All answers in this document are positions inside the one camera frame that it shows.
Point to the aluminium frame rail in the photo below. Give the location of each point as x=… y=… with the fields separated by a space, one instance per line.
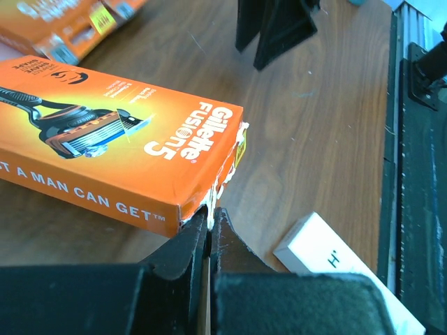
x=419 y=22

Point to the orange Gillette razor box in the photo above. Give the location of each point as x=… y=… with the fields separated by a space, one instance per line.
x=135 y=152
x=62 y=30

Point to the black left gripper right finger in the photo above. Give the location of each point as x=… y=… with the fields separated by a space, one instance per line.
x=249 y=297

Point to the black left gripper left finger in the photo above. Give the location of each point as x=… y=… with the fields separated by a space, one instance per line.
x=158 y=295

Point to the grey white razor box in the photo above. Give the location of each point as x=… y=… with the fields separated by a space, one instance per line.
x=312 y=246

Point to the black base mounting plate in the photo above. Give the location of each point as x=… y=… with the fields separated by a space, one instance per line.
x=412 y=239

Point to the beige blue cup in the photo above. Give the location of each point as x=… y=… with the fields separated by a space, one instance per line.
x=357 y=2

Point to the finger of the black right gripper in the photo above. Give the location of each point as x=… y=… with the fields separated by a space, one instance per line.
x=249 y=21
x=286 y=24

